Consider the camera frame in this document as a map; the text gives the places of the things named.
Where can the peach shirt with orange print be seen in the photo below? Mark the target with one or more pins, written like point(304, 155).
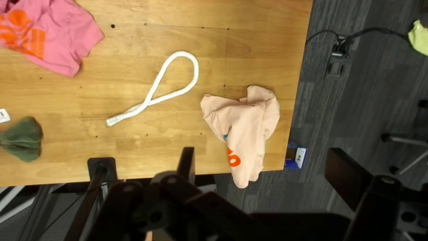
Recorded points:
point(242, 125)

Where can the black camera stand pole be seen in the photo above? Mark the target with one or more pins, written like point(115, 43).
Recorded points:
point(102, 169)

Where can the yellow green cloth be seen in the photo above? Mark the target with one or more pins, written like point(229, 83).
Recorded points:
point(420, 38)

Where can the pink shirt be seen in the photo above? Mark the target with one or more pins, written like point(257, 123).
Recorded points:
point(54, 35)

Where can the silver metal pole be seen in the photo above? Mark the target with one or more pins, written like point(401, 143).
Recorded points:
point(14, 209)
point(8, 193)

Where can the blue white card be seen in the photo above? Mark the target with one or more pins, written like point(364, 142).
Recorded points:
point(297, 157)

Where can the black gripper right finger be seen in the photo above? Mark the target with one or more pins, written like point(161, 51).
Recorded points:
point(379, 205)

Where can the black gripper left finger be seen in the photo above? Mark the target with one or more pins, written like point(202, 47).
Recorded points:
point(147, 209)

